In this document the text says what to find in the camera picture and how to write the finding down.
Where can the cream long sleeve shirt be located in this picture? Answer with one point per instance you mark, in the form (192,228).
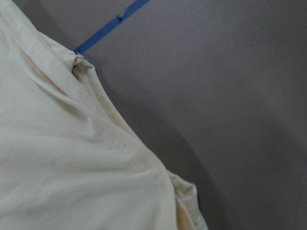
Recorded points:
(68,160)

